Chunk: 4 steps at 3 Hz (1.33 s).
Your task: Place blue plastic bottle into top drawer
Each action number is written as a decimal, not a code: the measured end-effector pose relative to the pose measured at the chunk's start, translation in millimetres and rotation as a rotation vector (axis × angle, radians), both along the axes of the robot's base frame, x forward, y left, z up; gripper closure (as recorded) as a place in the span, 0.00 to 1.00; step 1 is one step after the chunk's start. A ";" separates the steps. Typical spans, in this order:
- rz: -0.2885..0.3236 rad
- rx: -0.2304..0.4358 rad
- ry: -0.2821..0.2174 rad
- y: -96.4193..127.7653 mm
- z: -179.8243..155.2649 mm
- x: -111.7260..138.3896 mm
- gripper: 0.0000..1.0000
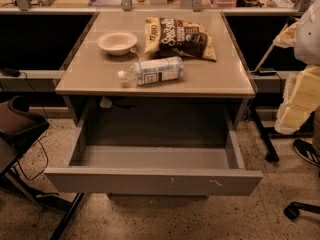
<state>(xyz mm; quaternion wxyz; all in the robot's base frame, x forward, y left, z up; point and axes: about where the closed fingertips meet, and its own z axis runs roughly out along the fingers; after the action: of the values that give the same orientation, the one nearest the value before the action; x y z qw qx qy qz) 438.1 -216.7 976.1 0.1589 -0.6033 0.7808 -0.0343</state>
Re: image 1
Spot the clear plastic water bottle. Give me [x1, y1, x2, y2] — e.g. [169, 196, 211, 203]
[118, 56, 184, 87]

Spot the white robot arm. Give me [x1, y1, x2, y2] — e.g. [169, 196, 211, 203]
[273, 0, 320, 135]

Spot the open grey top drawer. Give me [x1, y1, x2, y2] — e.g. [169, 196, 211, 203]
[45, 105, 263, 196]

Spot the grey desk cabinet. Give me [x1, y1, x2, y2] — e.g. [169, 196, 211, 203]
[54, 10, 257, 128]

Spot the brown chip bag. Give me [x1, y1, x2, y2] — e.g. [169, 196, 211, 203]
[145, 17, 217, 61]

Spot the white bowl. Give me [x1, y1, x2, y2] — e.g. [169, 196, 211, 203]
[97, 31, 138, 56]

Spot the black power adapter right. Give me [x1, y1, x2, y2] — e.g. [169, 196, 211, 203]
[257, 68, 276, 76]

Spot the black power adapter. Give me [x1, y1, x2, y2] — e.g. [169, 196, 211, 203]
[257, 68, 276, 76]
[1, 68, 20, 77]

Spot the white rod with black base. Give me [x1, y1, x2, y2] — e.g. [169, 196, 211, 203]
[252, 23, 288, 74]

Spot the dark office chair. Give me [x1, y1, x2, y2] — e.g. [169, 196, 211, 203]
[0, 96, 84, 240]

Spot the black sneaker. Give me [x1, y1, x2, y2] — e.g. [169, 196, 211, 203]
[293, 139, 320, 167]

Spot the black power adapter left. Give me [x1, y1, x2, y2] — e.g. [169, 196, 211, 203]
[1, 68, 20, 77]

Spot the black chair base wheel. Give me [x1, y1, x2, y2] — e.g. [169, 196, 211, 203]
[283, 202, 320, 221]

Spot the black cable on floor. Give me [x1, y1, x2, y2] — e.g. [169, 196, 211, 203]
[16, 72, 51, 182]

